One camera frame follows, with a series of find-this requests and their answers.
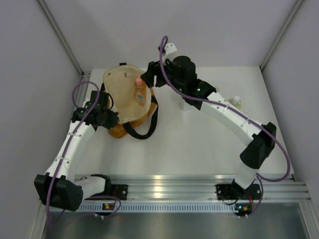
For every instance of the pink capped orange bottle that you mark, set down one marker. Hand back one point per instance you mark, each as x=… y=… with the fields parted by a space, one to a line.
x=140 y=91

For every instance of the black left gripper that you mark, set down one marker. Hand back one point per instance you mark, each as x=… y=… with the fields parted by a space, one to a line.
x=113 y=120

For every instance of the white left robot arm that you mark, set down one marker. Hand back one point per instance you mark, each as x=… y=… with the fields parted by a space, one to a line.
x=58 y=187

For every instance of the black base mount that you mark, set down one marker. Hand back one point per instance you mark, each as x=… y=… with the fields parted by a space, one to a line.
x=119 y=191
x=229 y=191

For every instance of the white bottle dark cap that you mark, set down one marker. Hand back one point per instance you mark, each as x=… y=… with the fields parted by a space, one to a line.
x=184 y=105

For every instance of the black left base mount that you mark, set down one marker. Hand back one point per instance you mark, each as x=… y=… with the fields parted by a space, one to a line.
x=119 y=191

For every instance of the aluminium frame post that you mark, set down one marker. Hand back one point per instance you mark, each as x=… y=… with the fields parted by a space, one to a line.
x=60 y=37
x=289 y=19

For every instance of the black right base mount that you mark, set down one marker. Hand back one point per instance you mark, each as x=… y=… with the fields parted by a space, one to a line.
x=229 y=191

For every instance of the tan canvas bag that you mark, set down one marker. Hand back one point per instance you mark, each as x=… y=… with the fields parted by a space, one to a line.
x=138 y=121

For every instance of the left aluminium frame post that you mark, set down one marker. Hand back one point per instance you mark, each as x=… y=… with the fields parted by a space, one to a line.
x=60 y=37

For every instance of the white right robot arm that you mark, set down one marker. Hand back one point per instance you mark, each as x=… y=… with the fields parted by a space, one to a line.
x=259 y=139

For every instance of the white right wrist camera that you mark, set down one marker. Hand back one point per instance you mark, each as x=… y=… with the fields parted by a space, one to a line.
x=169 y=52

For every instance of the yellow-green pump bottle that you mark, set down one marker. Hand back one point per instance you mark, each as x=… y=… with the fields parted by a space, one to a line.
x=235 y=102

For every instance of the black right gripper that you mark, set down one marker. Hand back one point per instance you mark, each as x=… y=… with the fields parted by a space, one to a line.
x=148 y=77

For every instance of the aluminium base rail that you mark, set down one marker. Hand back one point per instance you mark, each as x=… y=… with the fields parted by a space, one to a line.
x=193 y=194

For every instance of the right aluminium frame post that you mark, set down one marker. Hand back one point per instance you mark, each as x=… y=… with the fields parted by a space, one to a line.
x=289 y=19

